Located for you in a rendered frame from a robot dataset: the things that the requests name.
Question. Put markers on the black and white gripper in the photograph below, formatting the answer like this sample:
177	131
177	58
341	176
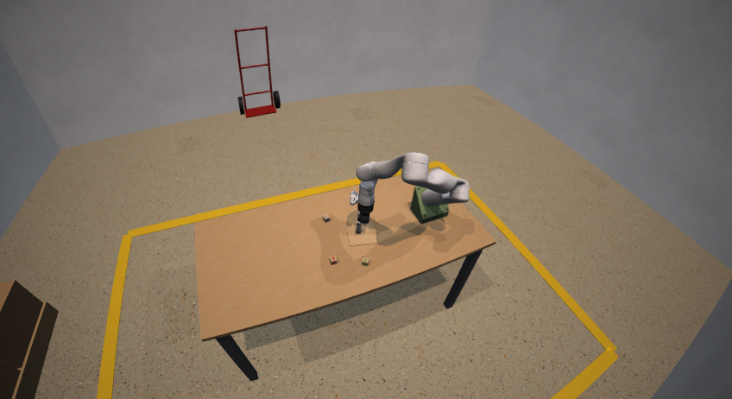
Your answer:
365	207

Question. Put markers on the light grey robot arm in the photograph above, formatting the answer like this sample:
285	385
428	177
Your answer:
414	172

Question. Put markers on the beige flat mat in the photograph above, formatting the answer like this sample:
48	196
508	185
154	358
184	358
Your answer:
366	237

